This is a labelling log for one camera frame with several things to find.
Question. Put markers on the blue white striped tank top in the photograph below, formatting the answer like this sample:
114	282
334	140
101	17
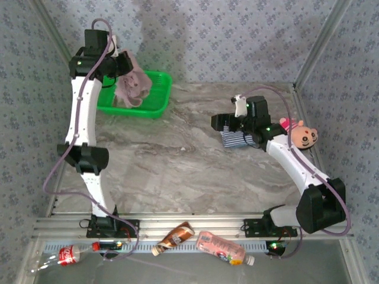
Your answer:
234	139

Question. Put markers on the pink tank top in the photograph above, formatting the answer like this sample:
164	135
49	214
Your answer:
133	85

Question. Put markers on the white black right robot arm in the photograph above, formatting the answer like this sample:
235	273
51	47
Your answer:
296	165

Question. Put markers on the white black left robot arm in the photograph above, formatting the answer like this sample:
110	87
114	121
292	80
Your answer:
83	112

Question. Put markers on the pink plush toy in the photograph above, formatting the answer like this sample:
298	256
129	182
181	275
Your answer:
305	136

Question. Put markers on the green plastic basket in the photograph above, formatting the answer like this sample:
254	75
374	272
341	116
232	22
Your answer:
157	97

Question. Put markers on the small circuit board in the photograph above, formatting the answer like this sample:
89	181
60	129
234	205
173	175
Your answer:
276	246
111	244

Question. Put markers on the pink drink bottle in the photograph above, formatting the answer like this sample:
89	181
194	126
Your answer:
222	247

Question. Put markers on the brown drink bottle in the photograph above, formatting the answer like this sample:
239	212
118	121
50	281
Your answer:
174	236

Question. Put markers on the clear red-label cola bottle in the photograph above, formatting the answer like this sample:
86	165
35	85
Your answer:
66	255

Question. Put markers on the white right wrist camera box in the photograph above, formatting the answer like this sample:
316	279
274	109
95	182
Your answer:
239	106

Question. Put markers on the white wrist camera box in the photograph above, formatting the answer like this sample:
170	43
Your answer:
239	106
114	45

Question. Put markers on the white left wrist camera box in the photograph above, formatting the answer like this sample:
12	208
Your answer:
114	45

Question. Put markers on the aluminium table side rail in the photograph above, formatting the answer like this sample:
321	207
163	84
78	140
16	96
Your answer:
60	183
308	118

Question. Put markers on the aluminium frame post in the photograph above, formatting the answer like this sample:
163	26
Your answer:
322	44
50	26

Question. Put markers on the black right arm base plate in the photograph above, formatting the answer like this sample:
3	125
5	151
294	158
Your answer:
254	229

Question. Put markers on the aluminium mounting rail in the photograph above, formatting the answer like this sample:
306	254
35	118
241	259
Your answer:
192	225

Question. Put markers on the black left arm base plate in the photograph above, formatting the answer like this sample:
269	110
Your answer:
130	229

